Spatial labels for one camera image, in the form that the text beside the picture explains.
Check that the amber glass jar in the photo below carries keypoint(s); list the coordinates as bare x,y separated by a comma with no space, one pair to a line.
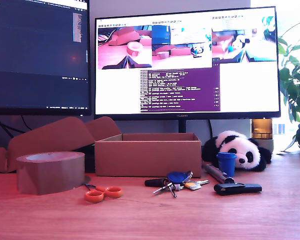
262,128

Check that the black Huawei computer monitor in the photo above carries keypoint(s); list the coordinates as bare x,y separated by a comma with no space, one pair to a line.
247,87

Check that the green leafy plant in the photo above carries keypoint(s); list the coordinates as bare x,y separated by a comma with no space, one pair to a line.
295,87

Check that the black key fob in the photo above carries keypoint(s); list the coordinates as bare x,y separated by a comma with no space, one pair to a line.
153,182

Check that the pale grey pot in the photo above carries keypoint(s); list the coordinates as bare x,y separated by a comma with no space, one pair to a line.
268,145

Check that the open cardboard box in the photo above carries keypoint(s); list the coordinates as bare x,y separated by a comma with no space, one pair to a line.
147,157

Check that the blue round key tag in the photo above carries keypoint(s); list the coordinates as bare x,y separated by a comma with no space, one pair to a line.
177,177

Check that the silver metal tube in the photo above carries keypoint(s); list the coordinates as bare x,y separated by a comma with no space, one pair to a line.
215,172

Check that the small blue cup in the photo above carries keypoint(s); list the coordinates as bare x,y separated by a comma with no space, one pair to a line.
227,163

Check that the yellow headed key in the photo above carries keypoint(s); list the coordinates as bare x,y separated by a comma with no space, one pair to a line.
192,185

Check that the black flat handheld device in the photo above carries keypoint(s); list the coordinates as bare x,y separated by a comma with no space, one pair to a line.
237,188

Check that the dark computer monitor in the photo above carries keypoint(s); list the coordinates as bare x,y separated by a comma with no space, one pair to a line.
35,62

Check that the silver key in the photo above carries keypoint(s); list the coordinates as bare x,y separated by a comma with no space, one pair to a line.
173,191
162,188

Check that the brown packing tape roll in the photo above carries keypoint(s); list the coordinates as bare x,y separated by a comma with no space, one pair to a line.
50,175

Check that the black monitor stand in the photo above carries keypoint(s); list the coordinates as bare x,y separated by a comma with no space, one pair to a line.
182,126

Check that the panda plush toy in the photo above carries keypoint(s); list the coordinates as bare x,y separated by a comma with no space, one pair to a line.
240,145

